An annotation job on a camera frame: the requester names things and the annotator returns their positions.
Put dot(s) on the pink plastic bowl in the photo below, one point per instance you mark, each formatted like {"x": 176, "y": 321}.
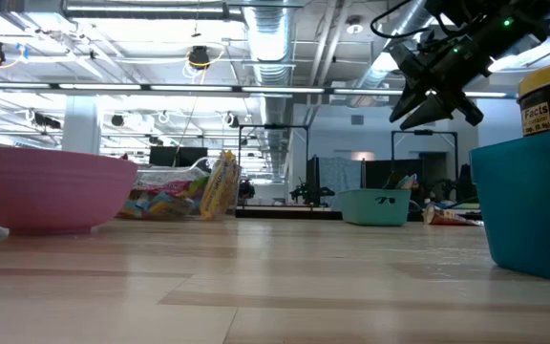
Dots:
{"x": 55, "y": 191}

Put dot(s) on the small black ceiling camera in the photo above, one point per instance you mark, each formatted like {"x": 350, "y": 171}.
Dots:
{"x": 117, "y": 120}
{"x": 46, "y": 120}

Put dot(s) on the clear plastic container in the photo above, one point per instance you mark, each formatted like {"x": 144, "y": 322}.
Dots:
{"x": 229, "y": 167}

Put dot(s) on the long ceiling light strip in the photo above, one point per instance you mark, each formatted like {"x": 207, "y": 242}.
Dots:
{"x": 98, "y": 86}

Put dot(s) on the white building column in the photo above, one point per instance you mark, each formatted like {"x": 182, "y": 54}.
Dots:
{"x": 81, "y": 124}

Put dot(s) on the black background monitor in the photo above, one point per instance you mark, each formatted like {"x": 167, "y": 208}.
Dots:
{"x": 175, "y": 156}

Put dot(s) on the black background robot arm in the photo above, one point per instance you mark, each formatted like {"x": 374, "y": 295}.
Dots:
{"x": 310, "y": 191}

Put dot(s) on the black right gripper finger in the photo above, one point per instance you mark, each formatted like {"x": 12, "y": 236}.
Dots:
{"x": 428, "y": 114}
{"x": 406, "y": 102}

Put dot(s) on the mint green plastic basket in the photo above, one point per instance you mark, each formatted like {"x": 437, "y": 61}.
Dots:
{"x": 375, "y": 210}

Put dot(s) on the brown snack packet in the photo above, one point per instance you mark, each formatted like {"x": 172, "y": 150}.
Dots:
{"x": 447, "y": 217}

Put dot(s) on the white ramen noodle packet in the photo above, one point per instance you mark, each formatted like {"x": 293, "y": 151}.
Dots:
{"x": 220, "y": 184}

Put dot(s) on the dark teal plastic tray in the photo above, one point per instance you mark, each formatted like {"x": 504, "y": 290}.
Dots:
{"x": 533, "y": 200}

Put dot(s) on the yellow-lid spice jar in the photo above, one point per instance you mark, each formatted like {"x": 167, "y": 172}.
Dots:
{"x": 549, "y": 95}

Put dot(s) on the grey blue partition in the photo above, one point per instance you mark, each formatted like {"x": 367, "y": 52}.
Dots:
{"x": 339, "y": 174}

